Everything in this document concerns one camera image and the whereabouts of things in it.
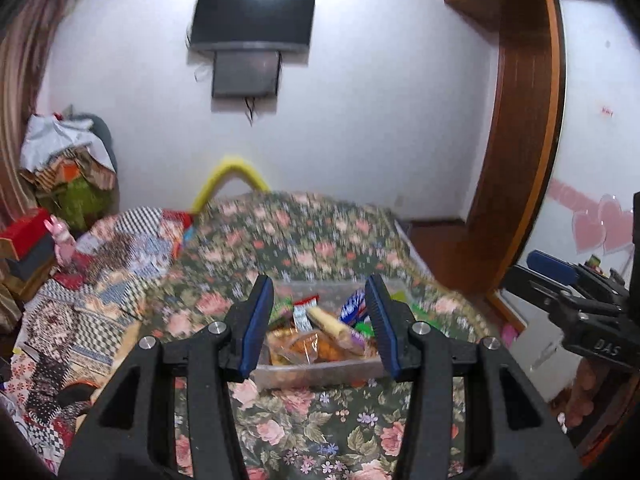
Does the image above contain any orange bread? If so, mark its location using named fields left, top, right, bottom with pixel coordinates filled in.
left=266, top=328, right=364, bottom=365

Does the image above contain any green peas snack bag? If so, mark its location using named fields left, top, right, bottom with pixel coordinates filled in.
left=355, top=322, right=376, bottom=346

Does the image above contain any clear plastic storage box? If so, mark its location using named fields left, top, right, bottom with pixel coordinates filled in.
left=250, top=281, right=385, bottom=390

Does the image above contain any pile of clothes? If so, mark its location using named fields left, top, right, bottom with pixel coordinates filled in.
left=20, top=113, right=117, bottom=232

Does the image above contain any purple label cracker pack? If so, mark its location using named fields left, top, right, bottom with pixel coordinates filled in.
left=306, top=306, right=367, bottom=356

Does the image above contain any pink plush toy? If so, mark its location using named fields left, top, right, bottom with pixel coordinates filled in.
left=44, top=214, right=76, bottom=266

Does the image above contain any brown wooden door frame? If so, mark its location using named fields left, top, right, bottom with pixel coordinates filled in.
left=441, top=0, right=606, bottom=302

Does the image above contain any green floral bedspread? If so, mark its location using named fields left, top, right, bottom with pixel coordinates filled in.
left=141, top=192, right=492, bottom=479

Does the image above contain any wall mounted black television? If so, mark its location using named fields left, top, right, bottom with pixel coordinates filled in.
left=190, top=0, right=316, bottom=52

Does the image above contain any white cabinet with pink hearts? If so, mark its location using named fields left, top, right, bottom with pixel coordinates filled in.
left=499, top=0, right=640, bottom=401

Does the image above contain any blue biscuit snack bag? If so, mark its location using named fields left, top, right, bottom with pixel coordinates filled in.
left=338, top=288, right=368, bottom=326

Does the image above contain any red white snack packet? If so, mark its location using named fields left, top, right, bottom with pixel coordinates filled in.
left=293, top=295, right=319, bottom=333

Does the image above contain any red box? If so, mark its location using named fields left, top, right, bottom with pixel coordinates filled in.
left=0, top=208, right=53, bottom=261

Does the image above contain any striped red curtain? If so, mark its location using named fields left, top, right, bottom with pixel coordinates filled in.
left=1, top=0, right=70, bottom=228

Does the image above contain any patchwork checkered quilt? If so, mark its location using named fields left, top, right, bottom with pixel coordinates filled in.
left=1, top=207, right=192, bottom=472

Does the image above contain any black box under television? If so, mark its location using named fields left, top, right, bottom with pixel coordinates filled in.
left=212, top=50, right=281, bottom=99

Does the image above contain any yellow foam tube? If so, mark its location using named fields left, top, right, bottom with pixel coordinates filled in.
left=191, top=155, right=271, bottom=214

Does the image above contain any person's right hand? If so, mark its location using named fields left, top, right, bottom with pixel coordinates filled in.
left=550, top=358, right=639, bottom=446

